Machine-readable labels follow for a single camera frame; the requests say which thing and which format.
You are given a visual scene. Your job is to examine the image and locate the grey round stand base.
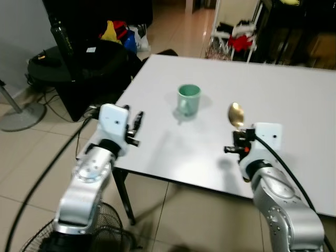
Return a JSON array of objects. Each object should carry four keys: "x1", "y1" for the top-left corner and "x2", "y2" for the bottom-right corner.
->
[{"x1": 0, "y1": 79, "x2": 47, "y2": 132}]

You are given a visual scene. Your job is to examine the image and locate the gold metal spoon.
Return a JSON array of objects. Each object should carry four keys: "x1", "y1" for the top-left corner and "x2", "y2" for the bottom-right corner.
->
[{"x1": 227, "y1": 102, "x2": 246, "y2": 132}]

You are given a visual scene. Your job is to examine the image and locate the yellow cloth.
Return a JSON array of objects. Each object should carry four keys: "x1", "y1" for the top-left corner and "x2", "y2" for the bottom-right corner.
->
[{"x1": 100, "y1": 20, "x2": 121, "y2": 43}]

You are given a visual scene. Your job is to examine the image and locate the dark drink bottle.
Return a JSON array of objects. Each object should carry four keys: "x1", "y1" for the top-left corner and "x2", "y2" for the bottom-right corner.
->
[{"x1": 49, "y1": 16, "x2": 75, "y2": 58}]

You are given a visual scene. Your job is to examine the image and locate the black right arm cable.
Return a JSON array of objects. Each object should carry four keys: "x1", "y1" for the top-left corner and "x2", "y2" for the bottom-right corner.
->
[{"x1": 247, "y1": 128, "x2": 336, "y2": 252}]

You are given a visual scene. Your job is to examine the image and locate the red cloth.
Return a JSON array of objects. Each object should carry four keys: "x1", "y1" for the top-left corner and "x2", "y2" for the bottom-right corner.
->
[{"x1": 112, "y1": 20, "x2": 129, "y2": 40}]

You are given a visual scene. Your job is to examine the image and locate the black chair back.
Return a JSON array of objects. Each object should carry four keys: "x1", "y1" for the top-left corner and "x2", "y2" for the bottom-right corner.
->
[{"x1": 154, "y1": 49, "x2": 179, "y2": 57}]

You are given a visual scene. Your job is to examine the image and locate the black shelf unit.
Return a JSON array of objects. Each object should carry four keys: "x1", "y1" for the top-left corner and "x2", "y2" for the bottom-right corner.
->
[{"x1": 257, "y1": 0, "x2": 336, "y2": 70}]

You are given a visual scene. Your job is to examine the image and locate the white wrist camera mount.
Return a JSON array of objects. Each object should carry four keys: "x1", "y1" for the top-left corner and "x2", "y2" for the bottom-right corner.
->
[
  {"x1": 245, "y1": 122, "x2": 283, "y2": 169},
  {"x1": 98, "y1": 103, "x2": 131, "y2": 157}
]

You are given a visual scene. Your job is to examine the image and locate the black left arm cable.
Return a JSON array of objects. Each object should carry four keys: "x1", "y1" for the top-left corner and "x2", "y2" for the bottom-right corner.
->
[{"x1": 4, "y1": 108, "x2": 101, "y2": 252}]

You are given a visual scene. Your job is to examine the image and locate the black wire fan grille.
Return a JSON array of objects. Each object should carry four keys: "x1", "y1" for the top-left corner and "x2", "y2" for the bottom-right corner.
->
[{"x1": 20, "y1": 202, "x2": 138, "y2": 252}]

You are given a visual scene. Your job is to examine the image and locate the green ceramic mug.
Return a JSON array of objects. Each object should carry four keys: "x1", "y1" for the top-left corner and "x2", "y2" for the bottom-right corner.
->
[{"x1": 176, "y1": 83, "x2": 202, "y2": 118}]

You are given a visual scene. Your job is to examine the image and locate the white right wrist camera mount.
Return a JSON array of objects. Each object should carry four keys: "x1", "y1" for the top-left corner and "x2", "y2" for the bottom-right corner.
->
[{"x1": 245, "y1": 122, "x2": 283, "y2": 169}]

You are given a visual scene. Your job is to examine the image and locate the clear plastic bag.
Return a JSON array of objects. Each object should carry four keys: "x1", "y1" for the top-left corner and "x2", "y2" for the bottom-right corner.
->
[{"x1": 129, "y1": 25, "x2": 151, "y2": 53}]

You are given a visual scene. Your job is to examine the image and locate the red garment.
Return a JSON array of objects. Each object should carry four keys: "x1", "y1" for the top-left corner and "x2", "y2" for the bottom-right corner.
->
[{"x1": 228, "y1": 34, "x2": 254, "y2": 52}]

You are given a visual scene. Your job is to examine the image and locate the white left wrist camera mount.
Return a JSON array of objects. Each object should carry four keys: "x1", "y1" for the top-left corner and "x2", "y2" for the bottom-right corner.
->
[{"x1": 98, "y1": 103, "x2": 131, "y2": 157}]

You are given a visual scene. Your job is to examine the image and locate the black table leg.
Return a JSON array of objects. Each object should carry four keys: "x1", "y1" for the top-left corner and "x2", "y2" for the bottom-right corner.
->
[{"x1": 111, "y1": 167, "x2": 137, "y2": 226}]

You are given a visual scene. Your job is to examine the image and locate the blue bag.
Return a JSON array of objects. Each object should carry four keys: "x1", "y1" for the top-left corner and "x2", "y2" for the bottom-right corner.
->
[{"x1": 123, "y1": 30, "x2": 139, "y2": 54}]

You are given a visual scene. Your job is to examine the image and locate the black round side table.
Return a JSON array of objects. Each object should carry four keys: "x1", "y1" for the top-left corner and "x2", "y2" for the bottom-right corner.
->
[{"x1": 27, "y1": 44, "x2": 133, "y2": 83}]

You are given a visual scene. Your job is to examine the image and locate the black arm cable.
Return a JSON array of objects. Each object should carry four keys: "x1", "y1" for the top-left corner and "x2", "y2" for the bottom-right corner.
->
[
  {"x1": 247, "y1": 128, "x2": 336, "y2": 252},
  {"x1": 4, "y1": 108, "x2": 101, "y2": 252}
]

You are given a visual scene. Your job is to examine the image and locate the white clothes rack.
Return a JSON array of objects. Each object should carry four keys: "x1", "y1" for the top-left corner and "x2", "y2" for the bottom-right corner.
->
[{"x1": 204, "y1": 0, "x2": 264, "y2": 63}]

